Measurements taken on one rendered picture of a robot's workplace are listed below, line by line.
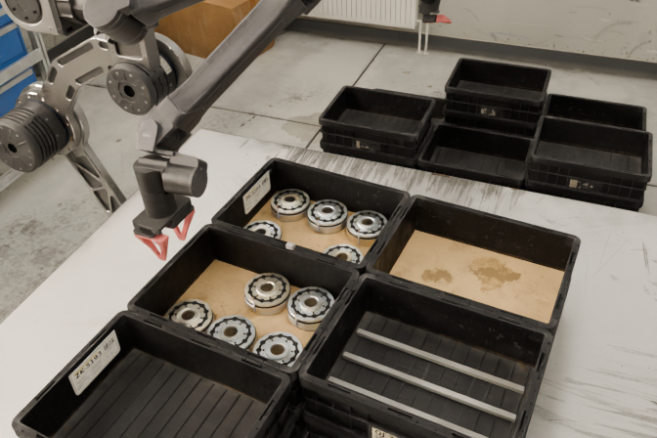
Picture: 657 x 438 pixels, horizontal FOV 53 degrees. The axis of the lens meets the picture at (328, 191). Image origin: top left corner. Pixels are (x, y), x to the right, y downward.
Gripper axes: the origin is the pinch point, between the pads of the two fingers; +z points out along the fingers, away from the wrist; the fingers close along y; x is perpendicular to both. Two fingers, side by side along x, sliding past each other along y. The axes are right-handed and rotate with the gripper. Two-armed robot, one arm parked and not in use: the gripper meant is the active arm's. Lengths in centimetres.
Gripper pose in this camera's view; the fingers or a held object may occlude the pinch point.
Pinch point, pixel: (171, 246)
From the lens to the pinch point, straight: 132.7
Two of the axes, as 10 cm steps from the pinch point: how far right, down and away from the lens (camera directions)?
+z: 0.7, 8.1, 5.9
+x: -9.0, -2.0, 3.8
